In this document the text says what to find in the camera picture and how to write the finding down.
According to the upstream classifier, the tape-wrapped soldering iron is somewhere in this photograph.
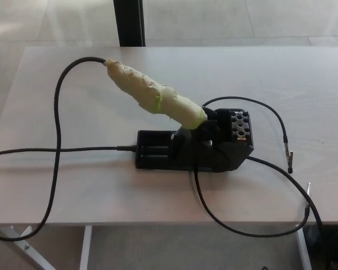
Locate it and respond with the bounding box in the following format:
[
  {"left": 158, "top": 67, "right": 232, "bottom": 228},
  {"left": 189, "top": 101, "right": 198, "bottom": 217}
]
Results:
[{"left": 103, "top": 57, "right": 208, "bottom": 131}]

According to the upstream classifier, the black soldering station base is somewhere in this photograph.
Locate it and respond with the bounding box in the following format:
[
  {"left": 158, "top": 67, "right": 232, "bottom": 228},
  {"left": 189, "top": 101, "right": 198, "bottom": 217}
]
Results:
[{"left": 134, "top": 107, "right": 255, "bottom": 172}]

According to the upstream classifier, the dark vertical pillar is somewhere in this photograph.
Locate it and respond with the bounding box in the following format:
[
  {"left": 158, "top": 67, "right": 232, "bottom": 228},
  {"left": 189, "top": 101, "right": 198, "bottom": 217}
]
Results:
[{"left": 114, "top": 0, "right": 146, "bottom": 47}]

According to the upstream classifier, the white table leg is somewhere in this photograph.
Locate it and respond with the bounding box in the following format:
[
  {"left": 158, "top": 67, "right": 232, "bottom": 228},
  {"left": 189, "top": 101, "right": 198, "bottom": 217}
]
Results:
[
  {"left": 79, "top": 224, "right": 92, "bottom": 270},
  {"left": 296, "top": 224, "right": 313, "bottom": 270}
]

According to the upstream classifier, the white diagonal table brace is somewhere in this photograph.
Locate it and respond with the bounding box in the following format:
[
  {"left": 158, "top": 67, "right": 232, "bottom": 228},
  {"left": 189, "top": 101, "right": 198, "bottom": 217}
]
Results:
[{"left": 0, "top": 224, "right": 56, "bottom": 270}]

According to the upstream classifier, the dark object under table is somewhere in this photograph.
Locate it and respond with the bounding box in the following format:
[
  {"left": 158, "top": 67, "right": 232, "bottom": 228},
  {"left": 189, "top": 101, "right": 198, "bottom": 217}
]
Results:
[{"left": 303, "top": 223, "right": 338, "bottom": 270}]

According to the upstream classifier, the thin black power cable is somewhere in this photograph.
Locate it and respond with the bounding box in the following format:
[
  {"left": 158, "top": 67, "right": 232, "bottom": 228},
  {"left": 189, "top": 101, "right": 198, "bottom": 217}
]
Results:
[{"left": 0, "top": 144, "right": 136, "bottom": 164}]

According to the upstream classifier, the black cable off table edge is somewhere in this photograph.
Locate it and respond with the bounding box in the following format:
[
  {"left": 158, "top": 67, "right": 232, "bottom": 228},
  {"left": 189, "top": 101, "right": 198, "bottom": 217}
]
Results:
[{"left": 247, "top": 156, "right": 326, "bottom": 227}]

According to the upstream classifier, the thick black soldering iron cable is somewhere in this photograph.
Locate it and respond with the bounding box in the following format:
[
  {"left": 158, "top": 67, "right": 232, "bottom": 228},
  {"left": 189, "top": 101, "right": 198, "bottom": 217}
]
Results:
[{"left": 0, "top": 56, "right": 106, "bottom": 242}]

